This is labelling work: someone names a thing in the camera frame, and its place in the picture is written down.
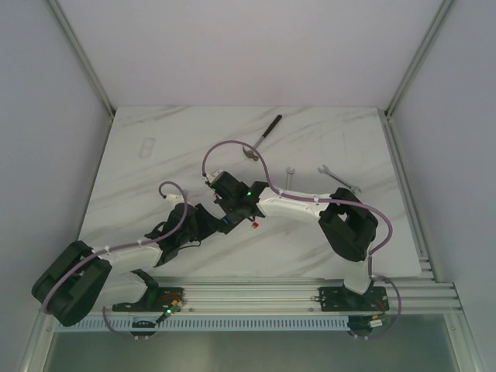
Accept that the black fuse box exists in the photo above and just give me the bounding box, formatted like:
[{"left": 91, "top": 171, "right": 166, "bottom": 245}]
[{"left": 217, "top": 214, "right": 254, "bottom": 234}]

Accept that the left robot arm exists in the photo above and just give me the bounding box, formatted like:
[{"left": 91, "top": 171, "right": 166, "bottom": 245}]
[{"left": 31, "top": 203, "right": 235, "bottom": 326}]

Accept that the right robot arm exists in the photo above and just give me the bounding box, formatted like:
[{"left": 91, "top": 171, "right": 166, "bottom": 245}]
[{"left": 205, "top": 170, "right": 380, "bottom": 312}]

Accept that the clear plastic fuse box cover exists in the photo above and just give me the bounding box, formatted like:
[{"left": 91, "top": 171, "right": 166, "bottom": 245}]
[{"left": 138, "top": 138, "right": 156, "bottom": 160}]

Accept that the small chrome open-end wrench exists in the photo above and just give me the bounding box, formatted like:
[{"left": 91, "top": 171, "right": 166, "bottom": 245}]
[{"left": 285, "top": 167, "right": 295, "bottom": 190}]

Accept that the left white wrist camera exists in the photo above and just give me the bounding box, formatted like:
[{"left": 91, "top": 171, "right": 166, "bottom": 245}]
[{"left": 164, "top": 193, "right": 187, "bottom": 204}]

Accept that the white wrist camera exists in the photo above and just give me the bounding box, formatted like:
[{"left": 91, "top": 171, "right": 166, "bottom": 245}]
[
  {"left": 204, "top": 170, "right": 224, "bottom": 188},
  {"left": 164, "top": 193, "right": 187, "bottom": 204}
]

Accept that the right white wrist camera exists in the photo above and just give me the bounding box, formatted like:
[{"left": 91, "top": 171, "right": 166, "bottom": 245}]
[{"left": 204, "top": 170, "right": 224, "bottom": 188}]

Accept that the claw hammer black handle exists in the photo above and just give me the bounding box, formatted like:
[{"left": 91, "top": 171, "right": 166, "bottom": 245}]
[{"left": 243, "top": 114, "right": 283, "bottom": 161}]

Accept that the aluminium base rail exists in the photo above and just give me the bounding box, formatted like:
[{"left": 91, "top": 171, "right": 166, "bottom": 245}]
[{"left": 40, "top": 275, "right": 462, "bottom": 315}]

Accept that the white slotted cable duct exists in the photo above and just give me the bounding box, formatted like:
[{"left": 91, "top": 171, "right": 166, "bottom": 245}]
[{"left": 55, "top": 315, "right": 350, "bottom": 332}]

